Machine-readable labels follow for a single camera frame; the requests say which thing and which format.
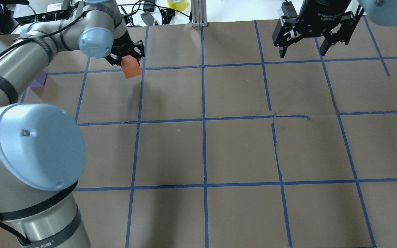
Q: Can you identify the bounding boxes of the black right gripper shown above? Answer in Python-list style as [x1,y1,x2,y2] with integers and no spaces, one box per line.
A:
[272,0,355,58]

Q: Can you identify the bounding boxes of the purple foam cube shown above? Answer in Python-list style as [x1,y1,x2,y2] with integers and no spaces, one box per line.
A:
[29,71,47,88]

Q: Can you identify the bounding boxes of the aluminium frame post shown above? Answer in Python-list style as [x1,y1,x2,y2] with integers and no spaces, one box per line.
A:
[191,0,208,27]

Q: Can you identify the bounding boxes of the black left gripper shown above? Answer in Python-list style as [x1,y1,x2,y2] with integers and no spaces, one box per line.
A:
[104,30,145,66]

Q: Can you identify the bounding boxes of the yellow tape roll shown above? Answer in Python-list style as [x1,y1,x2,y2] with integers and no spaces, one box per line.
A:
[167,0,189,12]

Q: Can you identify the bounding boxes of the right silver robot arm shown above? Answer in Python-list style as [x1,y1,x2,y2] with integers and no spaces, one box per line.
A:
[272,0,397,58]

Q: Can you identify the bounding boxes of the orange foam cube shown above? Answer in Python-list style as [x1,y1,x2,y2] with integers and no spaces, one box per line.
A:
[120,55,142,79]

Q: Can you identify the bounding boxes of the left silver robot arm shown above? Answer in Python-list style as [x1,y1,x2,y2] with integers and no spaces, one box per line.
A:
[0,0,144,248]

